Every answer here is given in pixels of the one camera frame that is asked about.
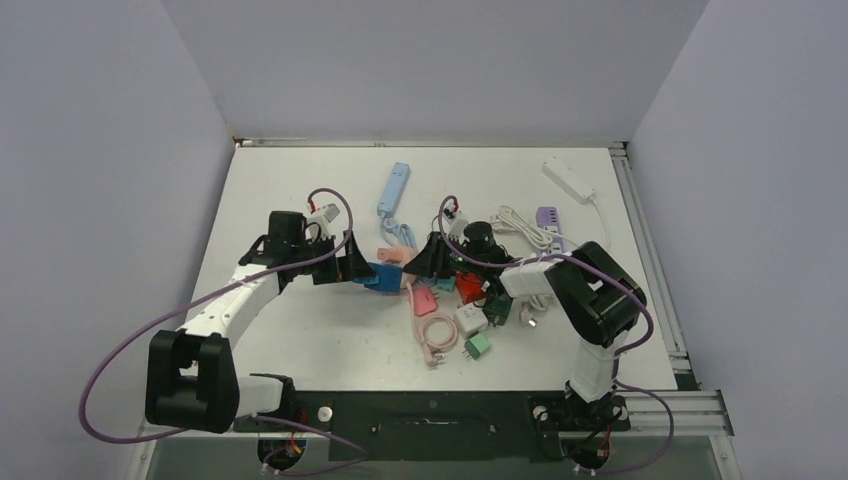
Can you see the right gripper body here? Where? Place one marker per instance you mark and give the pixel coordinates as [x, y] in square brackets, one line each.
[441, 266]

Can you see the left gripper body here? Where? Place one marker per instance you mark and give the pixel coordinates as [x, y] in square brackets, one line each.
[334, 269]

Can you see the blue adapter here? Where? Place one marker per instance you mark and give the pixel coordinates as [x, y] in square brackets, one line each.
[387, 278]

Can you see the red pink plug adapter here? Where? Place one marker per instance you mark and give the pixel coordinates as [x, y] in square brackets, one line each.
[469, 288]

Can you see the white wall adapter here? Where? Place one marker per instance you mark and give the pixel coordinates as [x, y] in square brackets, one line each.
[470, 320]

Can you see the dark green cube socket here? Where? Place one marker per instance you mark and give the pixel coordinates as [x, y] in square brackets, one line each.
[497, 309]

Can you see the light blue power strip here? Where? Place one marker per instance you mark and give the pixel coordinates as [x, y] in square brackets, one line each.
[393, 190]

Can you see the light green charger plug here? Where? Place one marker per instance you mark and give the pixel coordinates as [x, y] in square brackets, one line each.
[476, 346]

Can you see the purple USB power strip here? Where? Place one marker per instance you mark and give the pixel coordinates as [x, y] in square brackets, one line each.
[547, 219]

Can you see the white power strip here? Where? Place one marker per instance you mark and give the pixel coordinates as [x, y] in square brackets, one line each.
[569, 181]

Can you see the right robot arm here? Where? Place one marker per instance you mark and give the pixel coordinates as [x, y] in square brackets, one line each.
[599, 298]

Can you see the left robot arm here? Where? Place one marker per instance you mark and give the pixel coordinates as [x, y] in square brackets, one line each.
[192, 381]

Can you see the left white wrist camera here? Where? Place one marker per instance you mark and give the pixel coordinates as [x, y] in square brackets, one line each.
[324, 216]

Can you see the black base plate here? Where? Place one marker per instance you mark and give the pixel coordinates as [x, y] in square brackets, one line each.
[539, 426]

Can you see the aluminium table frame rail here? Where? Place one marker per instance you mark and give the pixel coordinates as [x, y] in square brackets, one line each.
[697, 412]

